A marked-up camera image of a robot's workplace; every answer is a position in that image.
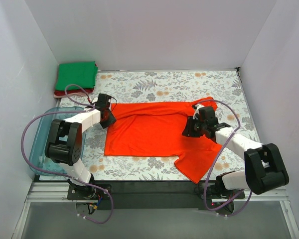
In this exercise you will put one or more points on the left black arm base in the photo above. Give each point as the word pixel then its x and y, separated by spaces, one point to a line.
pixel 76 192

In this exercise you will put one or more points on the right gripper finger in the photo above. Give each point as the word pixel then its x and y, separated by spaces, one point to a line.
pixel 189 127
pixel 197 132

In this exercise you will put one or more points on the folded green t-shirt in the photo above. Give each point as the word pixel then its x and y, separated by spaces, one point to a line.
pixel 82 74

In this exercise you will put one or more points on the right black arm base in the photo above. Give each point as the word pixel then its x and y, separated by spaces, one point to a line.
pixel 214 193

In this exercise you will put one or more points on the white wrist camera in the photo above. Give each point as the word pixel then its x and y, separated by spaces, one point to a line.
pixel 94 104
pixel 196 114

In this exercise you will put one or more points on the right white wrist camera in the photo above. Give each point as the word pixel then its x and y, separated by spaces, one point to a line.
pixel 196 114

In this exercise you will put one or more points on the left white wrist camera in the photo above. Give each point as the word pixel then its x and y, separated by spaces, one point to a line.
pixel 94 104

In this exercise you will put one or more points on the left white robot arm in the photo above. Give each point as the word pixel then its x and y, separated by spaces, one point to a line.
pixel 64 142

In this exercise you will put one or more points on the orange t-shirt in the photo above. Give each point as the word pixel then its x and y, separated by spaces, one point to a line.
pixel 155 130

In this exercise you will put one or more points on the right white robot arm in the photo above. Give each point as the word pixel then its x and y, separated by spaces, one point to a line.
pixel 264 166

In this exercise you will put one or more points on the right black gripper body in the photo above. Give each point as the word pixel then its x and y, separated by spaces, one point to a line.
pixel 189 129

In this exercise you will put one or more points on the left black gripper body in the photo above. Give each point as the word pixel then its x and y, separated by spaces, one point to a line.
pixel 109 119

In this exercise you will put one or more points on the clear teal plastic bin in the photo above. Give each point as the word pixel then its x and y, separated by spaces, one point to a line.
pixel 37 155

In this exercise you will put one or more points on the aluminium frame rail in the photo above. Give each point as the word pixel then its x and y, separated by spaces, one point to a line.
pixel 153 210

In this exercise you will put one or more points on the folded pink t-shirt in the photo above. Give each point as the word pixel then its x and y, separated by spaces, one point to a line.
pixel 58 95

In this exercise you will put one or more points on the floral patterned table mat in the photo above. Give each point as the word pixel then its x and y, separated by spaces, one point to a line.
pixel 159 86

